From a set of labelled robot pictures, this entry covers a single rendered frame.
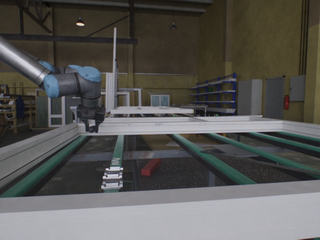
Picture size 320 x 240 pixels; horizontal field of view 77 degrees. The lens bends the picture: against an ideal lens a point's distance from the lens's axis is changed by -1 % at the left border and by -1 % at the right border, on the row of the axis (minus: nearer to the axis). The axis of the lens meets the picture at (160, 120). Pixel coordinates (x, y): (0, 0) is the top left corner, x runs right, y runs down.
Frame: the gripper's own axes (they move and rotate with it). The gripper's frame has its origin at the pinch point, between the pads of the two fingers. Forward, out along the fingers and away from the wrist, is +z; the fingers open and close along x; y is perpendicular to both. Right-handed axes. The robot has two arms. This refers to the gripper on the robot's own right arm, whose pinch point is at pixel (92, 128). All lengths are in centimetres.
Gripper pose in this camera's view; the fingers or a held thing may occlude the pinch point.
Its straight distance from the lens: 112.5
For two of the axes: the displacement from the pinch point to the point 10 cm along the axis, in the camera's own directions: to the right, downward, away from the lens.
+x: -9.8, -1.3, -1.4
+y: -0.2, -6.6, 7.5
